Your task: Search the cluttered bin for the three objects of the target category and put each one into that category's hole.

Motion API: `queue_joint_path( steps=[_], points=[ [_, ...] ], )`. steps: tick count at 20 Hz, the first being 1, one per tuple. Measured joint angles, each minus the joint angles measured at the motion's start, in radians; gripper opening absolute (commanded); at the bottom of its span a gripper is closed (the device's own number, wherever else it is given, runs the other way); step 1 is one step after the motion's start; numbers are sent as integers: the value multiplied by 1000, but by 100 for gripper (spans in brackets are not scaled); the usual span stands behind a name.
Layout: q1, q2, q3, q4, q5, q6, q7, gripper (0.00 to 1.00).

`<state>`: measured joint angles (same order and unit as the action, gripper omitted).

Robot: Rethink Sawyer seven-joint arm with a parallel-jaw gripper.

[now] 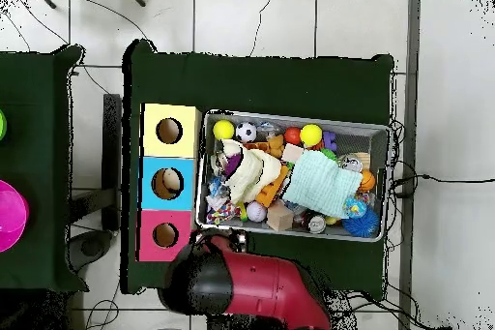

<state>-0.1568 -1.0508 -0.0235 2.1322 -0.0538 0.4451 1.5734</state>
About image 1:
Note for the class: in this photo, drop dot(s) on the colourful dotted paper wrapper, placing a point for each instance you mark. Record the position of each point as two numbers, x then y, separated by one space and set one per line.
222 214

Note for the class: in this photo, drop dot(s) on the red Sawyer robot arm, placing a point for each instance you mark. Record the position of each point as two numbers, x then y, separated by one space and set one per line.
263 283

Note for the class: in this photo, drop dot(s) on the wooden box with three holes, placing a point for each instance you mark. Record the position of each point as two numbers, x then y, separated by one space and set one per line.
152 190

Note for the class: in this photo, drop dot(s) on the grey mesh bin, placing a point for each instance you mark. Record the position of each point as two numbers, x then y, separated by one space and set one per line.
359 136

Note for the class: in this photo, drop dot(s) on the cream cloth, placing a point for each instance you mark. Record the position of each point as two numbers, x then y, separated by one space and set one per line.
251 175

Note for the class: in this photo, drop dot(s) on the small soccer ball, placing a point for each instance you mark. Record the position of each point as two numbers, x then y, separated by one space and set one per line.
246 132

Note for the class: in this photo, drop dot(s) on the yellow ball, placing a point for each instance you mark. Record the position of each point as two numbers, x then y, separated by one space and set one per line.
223 129
310 135

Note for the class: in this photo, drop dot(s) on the small red ball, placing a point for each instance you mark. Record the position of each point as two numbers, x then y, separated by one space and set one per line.
292 135

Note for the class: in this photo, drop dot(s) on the wooden cube block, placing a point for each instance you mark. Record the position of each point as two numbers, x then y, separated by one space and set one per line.
279 217

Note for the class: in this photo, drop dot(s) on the mint green cloth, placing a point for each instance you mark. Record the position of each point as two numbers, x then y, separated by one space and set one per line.
321 183

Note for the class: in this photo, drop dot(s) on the globe print ball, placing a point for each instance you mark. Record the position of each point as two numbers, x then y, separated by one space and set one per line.
355 208

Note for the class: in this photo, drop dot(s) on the small orange basketball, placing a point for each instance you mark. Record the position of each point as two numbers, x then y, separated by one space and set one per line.
366 180

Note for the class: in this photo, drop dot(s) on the blue spiky ball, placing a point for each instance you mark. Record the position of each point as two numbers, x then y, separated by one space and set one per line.
361 224

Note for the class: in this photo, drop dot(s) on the grey floor base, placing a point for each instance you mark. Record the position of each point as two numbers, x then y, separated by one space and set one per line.
91 246

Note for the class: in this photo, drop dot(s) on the dark green side table cloth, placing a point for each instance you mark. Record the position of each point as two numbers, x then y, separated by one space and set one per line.
34 74

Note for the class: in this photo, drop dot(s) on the pink plastic bowl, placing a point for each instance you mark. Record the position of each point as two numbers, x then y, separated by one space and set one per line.
11 214

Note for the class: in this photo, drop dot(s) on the bright green round object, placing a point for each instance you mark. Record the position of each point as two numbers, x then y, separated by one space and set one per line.
2 125

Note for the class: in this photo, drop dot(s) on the black frame between tables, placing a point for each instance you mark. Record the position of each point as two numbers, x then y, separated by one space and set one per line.
112 159

